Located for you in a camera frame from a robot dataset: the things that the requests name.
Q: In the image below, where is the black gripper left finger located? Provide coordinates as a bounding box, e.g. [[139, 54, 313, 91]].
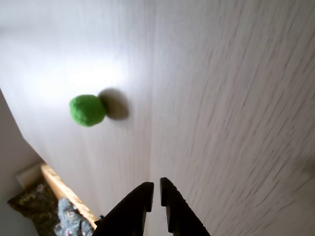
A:
[[92, 181, 155, 236]]

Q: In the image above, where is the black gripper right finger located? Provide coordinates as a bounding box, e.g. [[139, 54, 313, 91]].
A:
[[159, 177, 211, 236]]

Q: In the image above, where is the green pompom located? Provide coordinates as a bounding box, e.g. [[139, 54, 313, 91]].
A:
[[69, 94, 107, 127]]

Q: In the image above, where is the dark floral cloth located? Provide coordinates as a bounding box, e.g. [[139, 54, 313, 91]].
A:
[[7, 181, 60, 236]]

